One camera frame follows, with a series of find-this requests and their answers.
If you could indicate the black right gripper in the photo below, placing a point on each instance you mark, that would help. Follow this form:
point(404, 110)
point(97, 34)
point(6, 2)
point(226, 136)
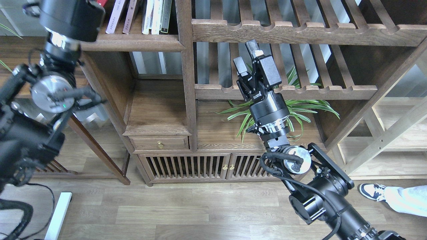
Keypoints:
point(258, 86)

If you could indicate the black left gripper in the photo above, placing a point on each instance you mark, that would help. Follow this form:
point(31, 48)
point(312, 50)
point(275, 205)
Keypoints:
point(77, 19)

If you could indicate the red paperback book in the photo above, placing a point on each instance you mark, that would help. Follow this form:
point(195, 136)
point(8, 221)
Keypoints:
point(102, 3)

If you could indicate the white lavender paperback book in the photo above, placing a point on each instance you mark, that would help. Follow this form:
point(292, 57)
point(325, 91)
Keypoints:
point(116, 14)

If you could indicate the maroon book Chinese characters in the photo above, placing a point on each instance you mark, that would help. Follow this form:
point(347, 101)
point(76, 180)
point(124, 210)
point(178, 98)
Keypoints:
point(130, 16)

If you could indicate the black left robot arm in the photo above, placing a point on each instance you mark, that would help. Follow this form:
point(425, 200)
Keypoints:
point(26, 143)

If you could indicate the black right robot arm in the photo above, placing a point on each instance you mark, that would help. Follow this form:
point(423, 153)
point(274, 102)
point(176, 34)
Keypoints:
point(317, 185)

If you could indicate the white upright book left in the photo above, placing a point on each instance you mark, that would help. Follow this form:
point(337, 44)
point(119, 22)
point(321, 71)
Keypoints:
point(147, 13)

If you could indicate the white upright book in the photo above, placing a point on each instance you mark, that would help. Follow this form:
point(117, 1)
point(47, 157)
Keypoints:
point(147, 13)
point(156, 17)

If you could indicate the green spider plant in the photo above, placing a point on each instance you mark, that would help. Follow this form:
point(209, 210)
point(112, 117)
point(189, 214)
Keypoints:
point(296, 107)

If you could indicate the white upright book middle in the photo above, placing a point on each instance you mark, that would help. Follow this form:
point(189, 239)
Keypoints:
point(156, 17)

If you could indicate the dark green upright book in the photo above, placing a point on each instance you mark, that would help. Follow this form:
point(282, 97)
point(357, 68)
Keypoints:
point(165, 16)

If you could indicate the dark wooden bookshelf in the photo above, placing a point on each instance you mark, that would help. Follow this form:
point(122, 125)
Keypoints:
point(168, 88)

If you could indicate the brass drawer knob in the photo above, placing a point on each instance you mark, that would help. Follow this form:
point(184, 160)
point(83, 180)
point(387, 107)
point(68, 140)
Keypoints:
point(160, 145)

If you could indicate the blue white sneaker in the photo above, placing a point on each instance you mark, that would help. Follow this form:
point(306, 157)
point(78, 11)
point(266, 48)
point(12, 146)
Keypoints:
point(372, 191)

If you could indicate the white floor stand leg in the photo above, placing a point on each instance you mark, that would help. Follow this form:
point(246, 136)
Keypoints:
point(58, 216)

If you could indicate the light wooden shelf frame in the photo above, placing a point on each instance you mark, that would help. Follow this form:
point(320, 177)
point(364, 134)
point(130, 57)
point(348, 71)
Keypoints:
point(396, 148)

